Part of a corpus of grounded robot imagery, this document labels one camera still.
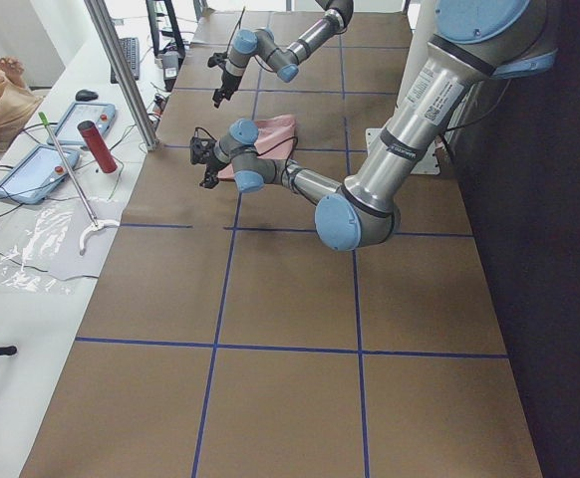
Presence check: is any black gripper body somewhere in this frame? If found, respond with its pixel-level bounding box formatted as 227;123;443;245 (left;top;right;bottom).
212;64;244;108
199;153;225;188

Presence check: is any pink Snoopy t-shirt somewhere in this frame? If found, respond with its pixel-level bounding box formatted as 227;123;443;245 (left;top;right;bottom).
214;115;297;192

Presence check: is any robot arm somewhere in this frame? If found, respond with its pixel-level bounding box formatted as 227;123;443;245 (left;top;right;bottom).
207;0;354;109
190;1;561;251

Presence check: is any black power adapter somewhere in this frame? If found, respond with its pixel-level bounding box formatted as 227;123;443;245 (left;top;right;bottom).
161;51;180;92

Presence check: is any black keyboard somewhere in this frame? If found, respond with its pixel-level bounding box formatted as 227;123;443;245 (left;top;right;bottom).
120;37;141;80

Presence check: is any red cylindrical bottle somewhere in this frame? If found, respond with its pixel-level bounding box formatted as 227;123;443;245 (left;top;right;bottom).
77;120;118;174

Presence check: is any blue tape line lengthwise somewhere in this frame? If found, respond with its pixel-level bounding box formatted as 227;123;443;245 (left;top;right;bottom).
189;12;272;478
338;34;371;478

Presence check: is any black computer mouse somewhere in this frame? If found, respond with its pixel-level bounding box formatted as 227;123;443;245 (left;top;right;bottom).
75;89;99;102

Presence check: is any blue teach pendant far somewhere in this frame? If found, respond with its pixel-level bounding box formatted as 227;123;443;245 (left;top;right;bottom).
46;101;119;147

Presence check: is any blue teach pendant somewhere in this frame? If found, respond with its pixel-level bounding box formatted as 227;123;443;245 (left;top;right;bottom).
0;144;68;205
46;101;119;147

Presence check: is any clear plastic bag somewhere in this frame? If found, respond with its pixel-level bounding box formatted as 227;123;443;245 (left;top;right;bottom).
0;198;118;295

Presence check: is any blue teach pendant near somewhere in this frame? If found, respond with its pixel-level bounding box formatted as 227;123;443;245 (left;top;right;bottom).
0;144;68;205

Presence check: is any blue tape line crosswise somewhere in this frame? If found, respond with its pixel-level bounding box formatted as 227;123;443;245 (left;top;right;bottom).
75;336;508;359

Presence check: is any blue tape line left lengthwise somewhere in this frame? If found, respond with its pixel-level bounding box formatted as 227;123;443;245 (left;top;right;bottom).
189;12;272;478

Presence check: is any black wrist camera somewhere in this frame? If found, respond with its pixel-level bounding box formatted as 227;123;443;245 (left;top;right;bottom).
207;52;228;69
189;136;216;165

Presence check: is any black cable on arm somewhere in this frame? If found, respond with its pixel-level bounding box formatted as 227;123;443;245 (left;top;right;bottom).
192;126;301;163
224;5;247;54

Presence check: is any aluminium frame post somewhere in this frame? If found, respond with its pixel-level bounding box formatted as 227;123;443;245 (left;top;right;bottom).
84;0;159;151

